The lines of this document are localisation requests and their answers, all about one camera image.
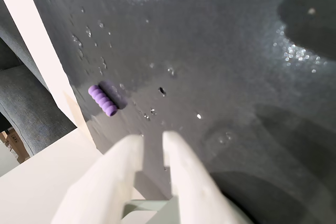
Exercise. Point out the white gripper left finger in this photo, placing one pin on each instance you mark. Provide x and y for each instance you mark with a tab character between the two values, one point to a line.
105	176

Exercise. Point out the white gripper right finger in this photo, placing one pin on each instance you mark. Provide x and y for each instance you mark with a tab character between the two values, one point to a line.
191	182

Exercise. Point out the dark glossy table mat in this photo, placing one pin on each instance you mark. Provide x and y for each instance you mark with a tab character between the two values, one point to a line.
210	51

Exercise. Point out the purple ribbed pen grip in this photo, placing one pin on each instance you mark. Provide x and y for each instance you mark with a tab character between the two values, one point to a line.
103	101

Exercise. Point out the brown cardboard box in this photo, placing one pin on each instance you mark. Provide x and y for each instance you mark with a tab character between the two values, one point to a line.
13	142

